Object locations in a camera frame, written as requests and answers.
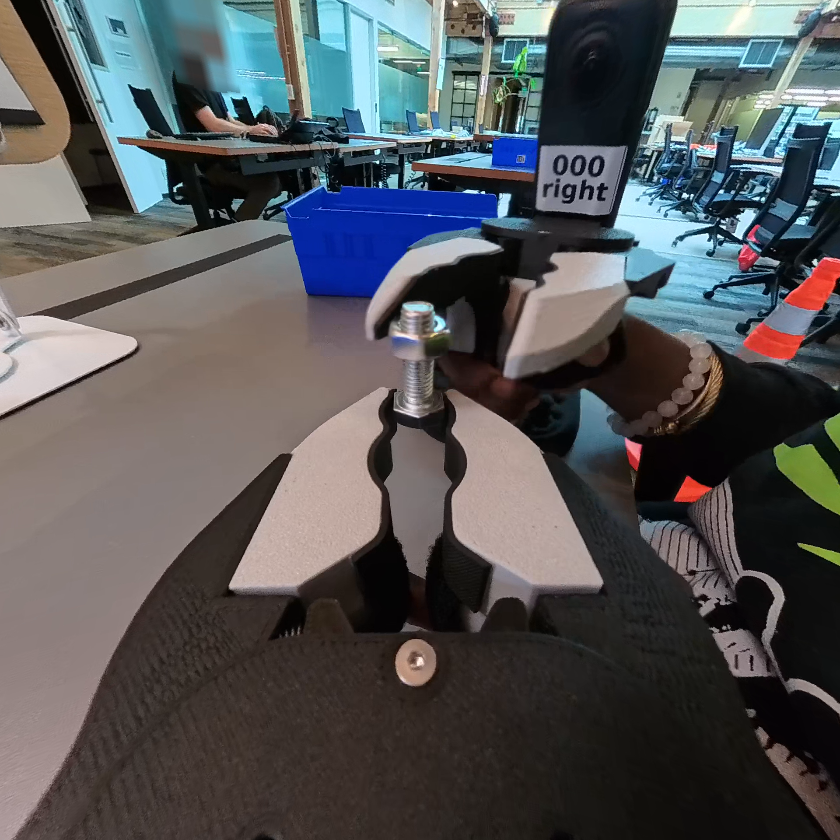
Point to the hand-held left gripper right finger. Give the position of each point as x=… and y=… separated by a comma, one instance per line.
x=525, y=525

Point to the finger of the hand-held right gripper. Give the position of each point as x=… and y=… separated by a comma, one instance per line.
x=420, y=269
x=565, y=309

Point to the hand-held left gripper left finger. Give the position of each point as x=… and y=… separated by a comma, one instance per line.
x=315, y=525

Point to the blue plastic bin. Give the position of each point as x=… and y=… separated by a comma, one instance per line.
x=355, y=243
x=515, y=152

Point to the steel hex nut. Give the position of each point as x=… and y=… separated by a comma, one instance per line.
x=419, y=344

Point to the steel hex bolt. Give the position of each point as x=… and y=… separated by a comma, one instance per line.
x=419, y=387

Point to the person's right forearm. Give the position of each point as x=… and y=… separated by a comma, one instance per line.
x=748, y=420

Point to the person's right hand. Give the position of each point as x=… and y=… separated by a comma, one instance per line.
x=637, y=374

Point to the green potted plant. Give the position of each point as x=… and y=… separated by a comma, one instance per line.
x=515, y=79

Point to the black wrist rest pad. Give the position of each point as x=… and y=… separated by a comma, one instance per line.
x=554, y=423

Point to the brown office desk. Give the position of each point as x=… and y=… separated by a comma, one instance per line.
x=473, y=168

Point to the black office chair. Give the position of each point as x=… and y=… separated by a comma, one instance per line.
x=775, y=197

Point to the long office desk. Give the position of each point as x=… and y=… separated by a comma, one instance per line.
x=250, y=147

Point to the black and white printed trousers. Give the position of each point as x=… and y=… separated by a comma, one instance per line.
x=735, y=656

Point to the black hoodie with green print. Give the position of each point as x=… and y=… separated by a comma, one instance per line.
x=788, y=551

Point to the sign board on white stand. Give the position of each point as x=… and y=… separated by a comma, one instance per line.
x=53, y=361

